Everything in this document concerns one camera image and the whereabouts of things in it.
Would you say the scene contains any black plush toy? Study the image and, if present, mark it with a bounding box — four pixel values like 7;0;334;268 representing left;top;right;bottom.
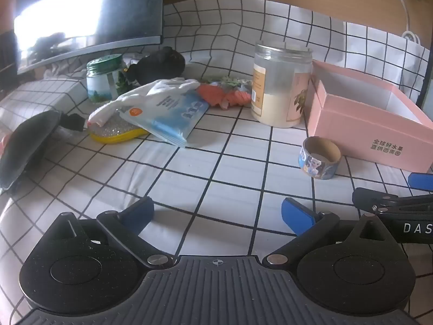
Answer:
123;47;186;87

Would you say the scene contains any black computer monitor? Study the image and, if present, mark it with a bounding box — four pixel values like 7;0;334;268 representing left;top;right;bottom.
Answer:
14;0;165;75

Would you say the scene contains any white glove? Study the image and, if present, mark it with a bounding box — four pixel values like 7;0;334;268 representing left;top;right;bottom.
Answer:
88;78;201;126

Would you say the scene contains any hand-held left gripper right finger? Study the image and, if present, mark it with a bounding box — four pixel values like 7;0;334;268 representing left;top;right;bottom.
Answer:
263;197;389;266

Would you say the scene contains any printed tape roll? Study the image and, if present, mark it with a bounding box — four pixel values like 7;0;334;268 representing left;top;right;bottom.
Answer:
298;136;342;178

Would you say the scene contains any yellow glitter sponge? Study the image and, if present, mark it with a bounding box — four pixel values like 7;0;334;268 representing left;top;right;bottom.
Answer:
88;110;149;145

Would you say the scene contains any large clear powder jar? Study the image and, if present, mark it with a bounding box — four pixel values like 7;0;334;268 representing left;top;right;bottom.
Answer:
251;41;313;129

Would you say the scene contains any pink cardboard box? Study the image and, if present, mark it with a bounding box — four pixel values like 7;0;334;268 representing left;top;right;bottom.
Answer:
306;59;433;174

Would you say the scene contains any white checked tablecloth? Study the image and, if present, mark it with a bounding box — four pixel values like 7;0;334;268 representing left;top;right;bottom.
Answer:
0;0;433;325

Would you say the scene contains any green lid glass jar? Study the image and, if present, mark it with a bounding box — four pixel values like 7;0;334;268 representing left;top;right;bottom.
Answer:
86;54;127;104

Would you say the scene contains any blue wet wipes pack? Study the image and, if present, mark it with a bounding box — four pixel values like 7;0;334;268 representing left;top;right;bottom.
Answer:
118;90;209;148

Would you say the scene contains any colourful crocheted cloth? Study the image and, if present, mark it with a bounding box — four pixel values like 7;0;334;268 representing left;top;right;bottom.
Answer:
197;76;254;109

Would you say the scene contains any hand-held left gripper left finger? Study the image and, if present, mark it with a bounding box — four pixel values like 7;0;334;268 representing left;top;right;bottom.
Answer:
51;196;176;268

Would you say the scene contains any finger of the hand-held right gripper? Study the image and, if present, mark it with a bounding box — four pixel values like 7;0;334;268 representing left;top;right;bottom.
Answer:
408;172;433;192
352;187;433;215

